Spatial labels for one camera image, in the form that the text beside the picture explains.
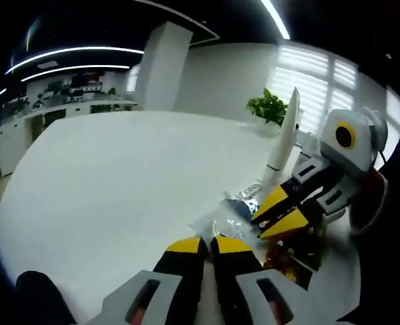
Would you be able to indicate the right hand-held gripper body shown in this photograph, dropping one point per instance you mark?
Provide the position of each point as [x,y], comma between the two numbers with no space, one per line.
[358,152]

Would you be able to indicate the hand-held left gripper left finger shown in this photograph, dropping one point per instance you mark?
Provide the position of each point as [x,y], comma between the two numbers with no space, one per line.
[186,287]

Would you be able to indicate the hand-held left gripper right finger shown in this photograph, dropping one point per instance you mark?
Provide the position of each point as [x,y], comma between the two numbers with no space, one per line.
[233,287]

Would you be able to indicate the blue printed skincare sachet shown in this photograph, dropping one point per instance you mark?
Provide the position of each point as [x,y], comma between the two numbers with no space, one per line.
[237,208]

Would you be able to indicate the gold skincare sachet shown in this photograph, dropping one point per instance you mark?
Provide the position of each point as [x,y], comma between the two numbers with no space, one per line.
[281,264]

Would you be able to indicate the potted green plant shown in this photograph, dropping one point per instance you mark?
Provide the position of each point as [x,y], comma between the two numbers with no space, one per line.
[267,105]

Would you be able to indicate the window with white blinds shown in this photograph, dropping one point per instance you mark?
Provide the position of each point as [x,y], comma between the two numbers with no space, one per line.
[304,67]

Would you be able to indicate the black cap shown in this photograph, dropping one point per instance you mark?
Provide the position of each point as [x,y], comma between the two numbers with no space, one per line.
[44,301]

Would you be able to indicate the long ceiling light strip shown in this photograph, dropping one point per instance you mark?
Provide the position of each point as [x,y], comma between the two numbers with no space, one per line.
[275,18]

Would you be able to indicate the background ceiling light strip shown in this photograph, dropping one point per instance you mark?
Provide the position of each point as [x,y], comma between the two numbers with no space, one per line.
[84,49]
[84,68]

